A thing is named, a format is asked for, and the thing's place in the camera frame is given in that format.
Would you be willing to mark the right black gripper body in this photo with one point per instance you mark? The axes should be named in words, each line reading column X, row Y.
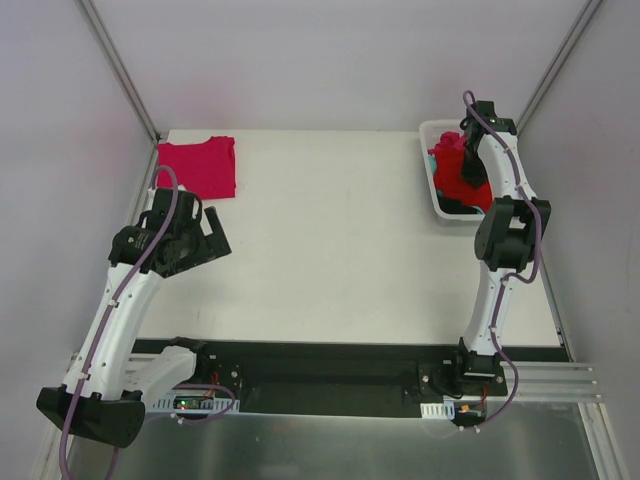
column 473, row 163

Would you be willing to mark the red t shirt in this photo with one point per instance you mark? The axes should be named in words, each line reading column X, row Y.
column 449, row 153

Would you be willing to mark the white plastic basket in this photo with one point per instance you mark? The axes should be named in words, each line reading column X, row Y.
column 429, row 133

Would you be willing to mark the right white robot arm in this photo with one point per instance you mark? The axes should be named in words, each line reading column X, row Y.
column 507, row 245

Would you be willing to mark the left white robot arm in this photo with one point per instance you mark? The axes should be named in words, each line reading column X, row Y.
column 98, row 399

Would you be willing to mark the teal t shirt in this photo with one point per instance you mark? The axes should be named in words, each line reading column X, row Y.
column 432, row 163

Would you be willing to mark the black garment in basket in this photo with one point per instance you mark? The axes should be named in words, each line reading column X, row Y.
column 455, row 207

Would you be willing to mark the folded magenta t shirt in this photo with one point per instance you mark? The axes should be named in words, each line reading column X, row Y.
column 207, row 169

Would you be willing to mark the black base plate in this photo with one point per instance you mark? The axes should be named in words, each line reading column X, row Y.
column 321, row 379

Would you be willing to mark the left white cable duct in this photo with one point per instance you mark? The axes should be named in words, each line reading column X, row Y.
column 197, row 405

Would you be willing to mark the white cable duct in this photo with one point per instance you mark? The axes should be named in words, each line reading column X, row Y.
column 438, row 411
column 197, row 405

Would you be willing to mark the right aluminium frame post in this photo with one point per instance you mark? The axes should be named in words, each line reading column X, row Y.
column 559, row 60

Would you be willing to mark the aluminium frame post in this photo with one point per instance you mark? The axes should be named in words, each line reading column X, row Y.
column 559, row 60
column 105, row 43

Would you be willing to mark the aluminium rail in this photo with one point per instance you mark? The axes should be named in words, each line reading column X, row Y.
column 557, row 382

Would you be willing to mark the right white cable duct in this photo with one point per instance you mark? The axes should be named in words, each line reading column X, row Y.
column 438, row 411

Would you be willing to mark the left aluminium frame post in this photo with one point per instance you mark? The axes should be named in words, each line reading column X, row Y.
column 105, row 43

